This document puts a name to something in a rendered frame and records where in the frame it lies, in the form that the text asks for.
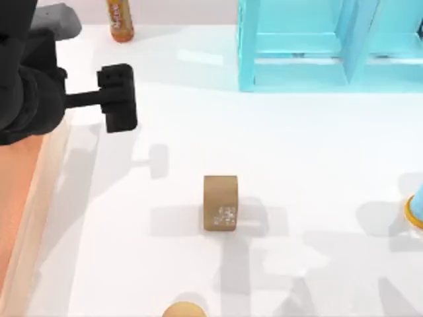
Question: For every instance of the tan round bread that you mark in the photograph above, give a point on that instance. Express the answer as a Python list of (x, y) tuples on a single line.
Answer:
[(183, 310)]

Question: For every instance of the brown rounded box, white print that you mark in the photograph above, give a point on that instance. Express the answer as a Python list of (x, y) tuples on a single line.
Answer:
[(219, 201)]

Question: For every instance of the pale grey rounded box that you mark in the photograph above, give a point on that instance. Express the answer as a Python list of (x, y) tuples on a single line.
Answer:
[(67, 24)]

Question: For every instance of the shallow salmon-coloured box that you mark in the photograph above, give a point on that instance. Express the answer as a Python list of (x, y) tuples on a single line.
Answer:
[(20, 204)]

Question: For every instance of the orange bottle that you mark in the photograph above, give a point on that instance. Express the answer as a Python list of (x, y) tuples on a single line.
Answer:
[(121, 23)]

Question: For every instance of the blue cup with orange rim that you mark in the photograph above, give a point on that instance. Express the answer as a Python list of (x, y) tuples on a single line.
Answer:
[(417, 211)]

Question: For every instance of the light blue rack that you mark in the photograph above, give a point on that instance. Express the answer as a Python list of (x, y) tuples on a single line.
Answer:
[(297, 49)]

